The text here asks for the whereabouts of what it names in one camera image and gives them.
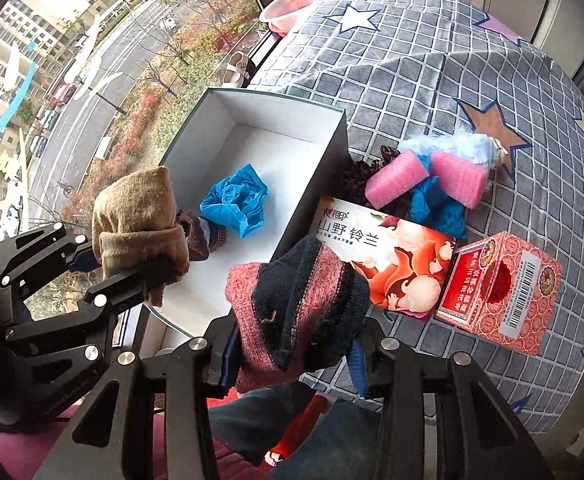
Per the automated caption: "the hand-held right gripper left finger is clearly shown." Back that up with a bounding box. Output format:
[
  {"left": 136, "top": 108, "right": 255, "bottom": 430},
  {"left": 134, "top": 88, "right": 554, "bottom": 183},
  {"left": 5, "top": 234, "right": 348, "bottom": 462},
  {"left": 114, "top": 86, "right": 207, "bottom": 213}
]
[{"left": 46, "top": 317, "right": 245, "bottom": 480}]

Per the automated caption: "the white cabinet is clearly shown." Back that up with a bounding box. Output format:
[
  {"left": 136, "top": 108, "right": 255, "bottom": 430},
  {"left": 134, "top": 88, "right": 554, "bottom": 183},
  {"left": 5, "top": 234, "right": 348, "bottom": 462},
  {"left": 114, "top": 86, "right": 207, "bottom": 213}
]
[{"left": 472, "top": 0, "right": 584, "bottom": 61}]

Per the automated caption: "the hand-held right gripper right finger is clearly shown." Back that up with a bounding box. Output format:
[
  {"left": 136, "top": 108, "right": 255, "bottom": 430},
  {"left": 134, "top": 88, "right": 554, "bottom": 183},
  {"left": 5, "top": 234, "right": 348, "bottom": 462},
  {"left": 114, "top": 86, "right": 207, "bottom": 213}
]
[{"left": 349, "top": 320, "right": 555, "bottom": 480}]

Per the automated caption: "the pink plastic basin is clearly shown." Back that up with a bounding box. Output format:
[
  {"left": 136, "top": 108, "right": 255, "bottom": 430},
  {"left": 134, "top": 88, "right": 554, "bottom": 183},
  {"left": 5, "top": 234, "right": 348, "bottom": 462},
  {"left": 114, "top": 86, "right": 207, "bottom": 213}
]
[{"left": 259, "top": 0, "right": 349, "bottom": 37}]

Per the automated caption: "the light blue fluffy cloth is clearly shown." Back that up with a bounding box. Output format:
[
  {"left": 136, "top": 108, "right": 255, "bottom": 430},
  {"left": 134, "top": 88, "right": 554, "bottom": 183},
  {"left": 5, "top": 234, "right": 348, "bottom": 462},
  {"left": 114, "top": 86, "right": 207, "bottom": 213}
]
[{"left": 399, "top": 130, "right": 495, "bottom": 168}]

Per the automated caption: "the dark striped sock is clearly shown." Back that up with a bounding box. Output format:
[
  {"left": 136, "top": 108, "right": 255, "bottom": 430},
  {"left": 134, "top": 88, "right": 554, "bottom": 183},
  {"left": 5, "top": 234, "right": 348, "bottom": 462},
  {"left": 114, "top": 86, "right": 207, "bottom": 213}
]
[{"left": 177, "top": 210, "right": 229, "bottom": 263}]

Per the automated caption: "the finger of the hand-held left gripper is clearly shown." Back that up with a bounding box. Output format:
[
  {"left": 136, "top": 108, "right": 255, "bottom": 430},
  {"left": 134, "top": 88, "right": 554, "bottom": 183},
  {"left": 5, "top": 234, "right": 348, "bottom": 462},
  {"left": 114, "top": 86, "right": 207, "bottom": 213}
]
[
  {"left": 4, "top": 265, "right": 173, "bottom": 366},
  {"left": 0, "top": 222, "right": 100, "bottom": 291}
]

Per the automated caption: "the red and navy sock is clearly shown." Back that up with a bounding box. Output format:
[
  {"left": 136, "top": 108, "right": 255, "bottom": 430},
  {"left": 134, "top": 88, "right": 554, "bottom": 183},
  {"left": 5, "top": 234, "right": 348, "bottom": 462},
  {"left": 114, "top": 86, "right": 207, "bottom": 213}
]
[{"left": 225, "top": 236, "right": 371, "bottom": 395}]

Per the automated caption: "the teal cloth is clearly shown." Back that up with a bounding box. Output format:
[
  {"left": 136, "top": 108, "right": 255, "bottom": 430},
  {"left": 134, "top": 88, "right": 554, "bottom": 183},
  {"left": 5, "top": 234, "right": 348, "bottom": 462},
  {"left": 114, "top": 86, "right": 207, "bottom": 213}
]
[{"left": 406, "top": 152, "right": 468, "bottom": 241}]

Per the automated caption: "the grey checked star blanket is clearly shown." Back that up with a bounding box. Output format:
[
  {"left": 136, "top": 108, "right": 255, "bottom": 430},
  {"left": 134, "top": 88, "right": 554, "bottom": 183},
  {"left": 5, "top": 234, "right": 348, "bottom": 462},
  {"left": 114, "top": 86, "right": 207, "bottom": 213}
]
[{"left": 249, "top": 0, "right": 584, "bottom": 436}]

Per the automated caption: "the tan sock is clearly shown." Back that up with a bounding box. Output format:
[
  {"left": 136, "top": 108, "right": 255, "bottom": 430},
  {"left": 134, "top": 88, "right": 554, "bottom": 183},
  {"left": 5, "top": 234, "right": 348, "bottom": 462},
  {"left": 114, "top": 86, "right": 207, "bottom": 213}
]
[{"left": 92, "top": 166, "right": 191, "bottom": 307}]

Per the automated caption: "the leopard print scrunchie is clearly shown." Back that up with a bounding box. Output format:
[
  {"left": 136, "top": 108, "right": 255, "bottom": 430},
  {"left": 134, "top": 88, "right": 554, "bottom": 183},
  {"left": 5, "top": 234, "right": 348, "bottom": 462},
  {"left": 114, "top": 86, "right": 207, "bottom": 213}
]
[{"left": 344, "top": 145, "right": 403, "bottom": 216}]

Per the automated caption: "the pink foam sponge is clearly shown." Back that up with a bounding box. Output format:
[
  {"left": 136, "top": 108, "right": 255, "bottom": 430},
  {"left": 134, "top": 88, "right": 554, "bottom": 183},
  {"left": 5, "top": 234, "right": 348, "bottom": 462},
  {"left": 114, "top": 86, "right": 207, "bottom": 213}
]
[
  {"left": 429, "top": 151, "right": 489, "bottom": 209},
  {"left": 365, "top": 149, "right": 430, "bottom": 207}
]

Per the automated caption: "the red patterned box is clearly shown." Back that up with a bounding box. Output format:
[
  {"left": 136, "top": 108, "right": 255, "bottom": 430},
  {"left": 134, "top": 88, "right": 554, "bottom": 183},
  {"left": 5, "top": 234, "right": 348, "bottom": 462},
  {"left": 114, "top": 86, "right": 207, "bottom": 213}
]
[{"left": 434, "top": 231, "right": 563, "bottom": 357}]

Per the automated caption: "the red cartoon fabric item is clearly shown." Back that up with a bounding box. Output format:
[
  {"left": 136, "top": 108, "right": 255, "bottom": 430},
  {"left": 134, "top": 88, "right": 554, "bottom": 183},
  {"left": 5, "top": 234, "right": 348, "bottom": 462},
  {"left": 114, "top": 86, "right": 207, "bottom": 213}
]
[{"left": 266, "top": 395, "right": 325, "bottom": 472}]

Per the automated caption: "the white box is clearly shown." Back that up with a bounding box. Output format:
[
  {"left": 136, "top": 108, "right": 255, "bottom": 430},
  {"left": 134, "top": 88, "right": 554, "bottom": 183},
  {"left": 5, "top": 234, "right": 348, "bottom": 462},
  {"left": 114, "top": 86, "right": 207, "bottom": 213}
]
[{"left": 144, "top": 86, "right": 349, "bottom": 346}]

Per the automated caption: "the white shoe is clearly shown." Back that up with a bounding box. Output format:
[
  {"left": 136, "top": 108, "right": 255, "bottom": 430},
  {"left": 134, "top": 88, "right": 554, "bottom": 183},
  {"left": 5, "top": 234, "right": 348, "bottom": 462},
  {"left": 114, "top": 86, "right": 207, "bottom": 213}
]
[{"left": 222, "top": 51, "right": 251, "bottom": 88}]

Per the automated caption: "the floral tissue packet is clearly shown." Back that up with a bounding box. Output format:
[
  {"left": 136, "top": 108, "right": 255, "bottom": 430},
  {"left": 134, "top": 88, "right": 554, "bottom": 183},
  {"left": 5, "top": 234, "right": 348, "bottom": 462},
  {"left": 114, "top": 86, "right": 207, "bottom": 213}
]
[{"left": 308, "top": 196, "right": 458, "bottom": 320}]

